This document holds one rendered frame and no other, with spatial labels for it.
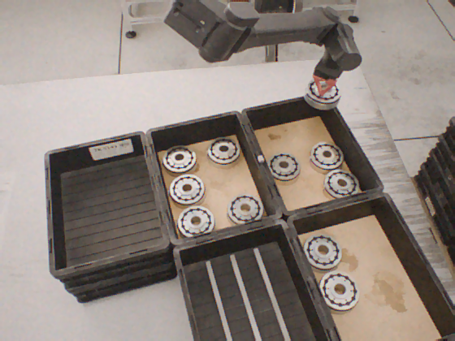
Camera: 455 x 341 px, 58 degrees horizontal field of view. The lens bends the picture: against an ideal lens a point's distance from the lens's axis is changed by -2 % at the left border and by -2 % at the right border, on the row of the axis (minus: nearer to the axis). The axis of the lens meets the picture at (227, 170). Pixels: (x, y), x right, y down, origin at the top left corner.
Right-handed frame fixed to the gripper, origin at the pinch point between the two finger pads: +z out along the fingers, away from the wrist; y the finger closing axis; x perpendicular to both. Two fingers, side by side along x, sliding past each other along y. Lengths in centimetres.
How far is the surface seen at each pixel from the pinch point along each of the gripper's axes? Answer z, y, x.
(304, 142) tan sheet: 22.0, -3.3, 0.6
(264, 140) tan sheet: 22.4, -9.4, 12.1
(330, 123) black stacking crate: 17.8, 5.3, -3.9
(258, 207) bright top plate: 20.0, -34.0, 1.2
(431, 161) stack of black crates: 68, 59, -46
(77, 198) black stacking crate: 25, -57, 50
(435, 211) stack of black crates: 82, 44, -58
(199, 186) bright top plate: 20.3, -36.7, 19.5
